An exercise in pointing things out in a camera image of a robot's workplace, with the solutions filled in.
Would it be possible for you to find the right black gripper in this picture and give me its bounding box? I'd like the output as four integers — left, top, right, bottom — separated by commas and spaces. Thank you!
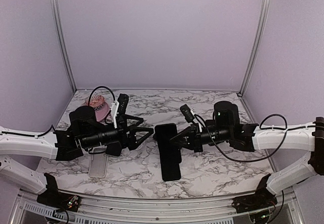
170, 122, 232, 153

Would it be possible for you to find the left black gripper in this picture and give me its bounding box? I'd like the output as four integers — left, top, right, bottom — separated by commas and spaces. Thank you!
82, 114, 154, 151

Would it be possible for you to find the black phone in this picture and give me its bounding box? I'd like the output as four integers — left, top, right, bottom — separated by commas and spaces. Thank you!
153, 123, 182, 181

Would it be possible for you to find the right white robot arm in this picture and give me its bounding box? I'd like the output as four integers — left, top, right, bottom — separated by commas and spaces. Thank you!
170, 101, 323, 208

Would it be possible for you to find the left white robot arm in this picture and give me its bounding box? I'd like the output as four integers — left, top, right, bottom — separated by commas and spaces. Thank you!
1, 106, 153, 206

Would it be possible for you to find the phone with white edge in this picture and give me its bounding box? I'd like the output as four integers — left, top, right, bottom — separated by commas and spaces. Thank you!
105, 142, 122, 157

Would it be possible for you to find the grey silicone phone case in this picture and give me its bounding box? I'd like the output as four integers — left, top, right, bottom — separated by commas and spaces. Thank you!
88, 154, 108, 178

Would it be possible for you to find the pink plate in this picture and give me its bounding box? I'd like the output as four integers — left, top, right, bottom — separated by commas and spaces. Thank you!
90, 102, 110, 122

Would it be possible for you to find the patterned red bowl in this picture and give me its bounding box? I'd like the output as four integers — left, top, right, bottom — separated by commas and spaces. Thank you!
86, 94, 105, 110

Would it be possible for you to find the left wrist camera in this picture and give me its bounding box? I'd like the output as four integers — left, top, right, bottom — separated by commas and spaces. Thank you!
111, 93, 129, 129

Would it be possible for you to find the front aluminium rail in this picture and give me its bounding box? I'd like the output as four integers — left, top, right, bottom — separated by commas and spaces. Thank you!
9, 189, 305, 223

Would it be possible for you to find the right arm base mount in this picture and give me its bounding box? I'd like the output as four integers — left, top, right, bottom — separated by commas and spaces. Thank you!
231, 174, 277, 213

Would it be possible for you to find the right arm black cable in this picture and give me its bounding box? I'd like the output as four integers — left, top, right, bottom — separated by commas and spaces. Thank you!
194, 114, 324, 163

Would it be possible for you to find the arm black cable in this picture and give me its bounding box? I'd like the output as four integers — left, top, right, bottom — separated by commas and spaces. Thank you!
194, 114, 324, 163
0, 86, 117, 155

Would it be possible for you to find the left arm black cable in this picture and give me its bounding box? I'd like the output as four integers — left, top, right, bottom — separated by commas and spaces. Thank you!
0, 86, 117, 155

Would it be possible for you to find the left aluminium frame post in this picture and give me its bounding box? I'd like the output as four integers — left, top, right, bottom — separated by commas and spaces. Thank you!
50, 0, 77, 94

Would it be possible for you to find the aluminium frame post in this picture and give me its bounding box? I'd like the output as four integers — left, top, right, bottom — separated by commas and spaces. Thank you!
238, 0, 270, 97
50, 0, 77, 94

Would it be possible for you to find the right aluminium frame post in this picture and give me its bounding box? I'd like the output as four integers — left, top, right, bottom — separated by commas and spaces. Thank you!
238, 0, 270, 97

